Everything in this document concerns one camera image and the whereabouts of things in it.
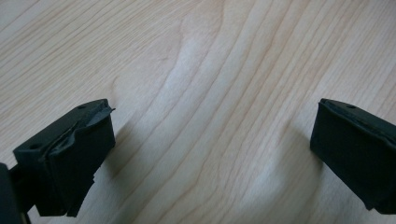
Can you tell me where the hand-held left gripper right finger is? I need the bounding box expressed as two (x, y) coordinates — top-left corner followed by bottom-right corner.
(310, 98), (396, 215)

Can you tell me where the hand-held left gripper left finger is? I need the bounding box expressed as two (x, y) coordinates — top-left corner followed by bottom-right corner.
(12, 98), (116, 217)

